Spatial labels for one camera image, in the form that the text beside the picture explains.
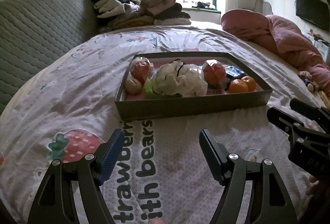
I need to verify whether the orange tangerine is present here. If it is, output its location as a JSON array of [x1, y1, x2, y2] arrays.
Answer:
[[227, 79, 249, 93], [241, 76, 257, 92]]

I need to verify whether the orange tangerine front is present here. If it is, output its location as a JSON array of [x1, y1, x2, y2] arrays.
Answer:
[[227, 79, 249, 93]]

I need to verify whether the blue snack packet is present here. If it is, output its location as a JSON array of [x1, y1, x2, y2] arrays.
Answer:
[[225, 66, 247, 80]]

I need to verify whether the red egg toy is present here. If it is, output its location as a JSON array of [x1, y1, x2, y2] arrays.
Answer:
[[203, 59, 226, 88]]

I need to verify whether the white drawstring cloth bag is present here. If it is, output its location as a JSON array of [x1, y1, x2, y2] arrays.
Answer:
[[151, 59, 207, 97]]

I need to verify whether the green fuzzy ring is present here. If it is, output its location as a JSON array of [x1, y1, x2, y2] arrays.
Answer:
[[143, 79, 166, 100]]

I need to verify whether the person's right hand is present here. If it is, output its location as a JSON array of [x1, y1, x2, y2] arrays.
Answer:
[[305, 175, 319, 196]]

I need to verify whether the person's left hand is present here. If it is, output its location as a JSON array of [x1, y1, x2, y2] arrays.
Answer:
[[148, 217, 165, 224]]

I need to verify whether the wooden block toy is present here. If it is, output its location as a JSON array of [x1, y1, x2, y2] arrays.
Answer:
[[318, 91, 330, 109]]

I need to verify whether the small doll toy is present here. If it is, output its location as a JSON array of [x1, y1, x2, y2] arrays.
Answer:
[[298, 70, 319, 93]]

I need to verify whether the pink blanket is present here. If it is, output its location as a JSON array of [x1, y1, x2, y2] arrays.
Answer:
[[221, 9, 329, 95]]

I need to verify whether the strawberry print bed quilt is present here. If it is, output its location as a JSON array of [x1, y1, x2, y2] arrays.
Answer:
[[1, 27, 318, 223]]

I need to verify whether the dark cardboard box tray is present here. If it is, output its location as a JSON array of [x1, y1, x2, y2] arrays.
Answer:
[[115, 52, 272, 120]]

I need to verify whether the grey quilted headboard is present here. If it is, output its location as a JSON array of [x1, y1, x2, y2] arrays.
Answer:
[[1, 0, 97, 110]]

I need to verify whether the pile of folded clothes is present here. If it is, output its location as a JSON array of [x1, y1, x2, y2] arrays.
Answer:
[[90, 0, 191, 33]]

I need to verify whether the black wall television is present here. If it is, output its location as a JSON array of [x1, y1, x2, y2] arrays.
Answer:
[[295, 0, 329, 32]]

